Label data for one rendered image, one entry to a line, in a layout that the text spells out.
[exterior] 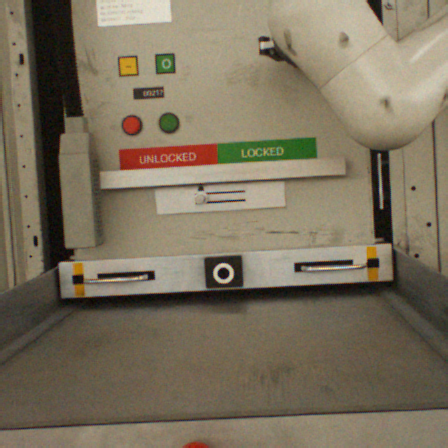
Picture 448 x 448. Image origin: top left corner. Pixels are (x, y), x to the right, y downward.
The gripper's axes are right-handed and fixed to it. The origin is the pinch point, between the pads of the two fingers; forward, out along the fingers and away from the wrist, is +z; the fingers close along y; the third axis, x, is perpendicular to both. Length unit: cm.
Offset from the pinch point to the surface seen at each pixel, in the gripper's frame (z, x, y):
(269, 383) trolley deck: -53, -38, -8
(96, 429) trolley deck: -63, -38, -23
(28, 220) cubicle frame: 5, -23, -46
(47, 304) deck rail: -4, -36, -41
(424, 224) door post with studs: 4.8, -28.0, 19.0
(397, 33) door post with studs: 5.3, 3.0, 16.3
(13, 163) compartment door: 4.4, -13.7, -47.4
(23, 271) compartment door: 5, -32, -47
